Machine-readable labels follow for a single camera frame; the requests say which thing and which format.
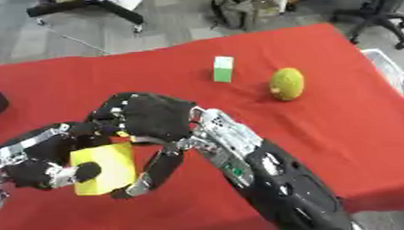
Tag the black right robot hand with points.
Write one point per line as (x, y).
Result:
(155, 117)

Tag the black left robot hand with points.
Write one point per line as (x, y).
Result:
(36, 172)

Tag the yellow block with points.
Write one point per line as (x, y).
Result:
(109, 168)

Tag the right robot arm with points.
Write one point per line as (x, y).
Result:
(280, 181)

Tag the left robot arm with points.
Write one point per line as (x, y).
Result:
(10, 155)

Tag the green and white block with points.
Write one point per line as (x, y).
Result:
(223, 69)

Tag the black wheeled stand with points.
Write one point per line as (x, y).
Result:
(89, 7)

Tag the yellow-green toy fruit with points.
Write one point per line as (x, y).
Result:
(287, 84)

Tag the grey bag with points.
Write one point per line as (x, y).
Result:
(241, 9)

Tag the white bin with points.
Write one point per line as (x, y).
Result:
(392, 73)

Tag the black office chair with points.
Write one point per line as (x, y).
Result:
(379, 13)

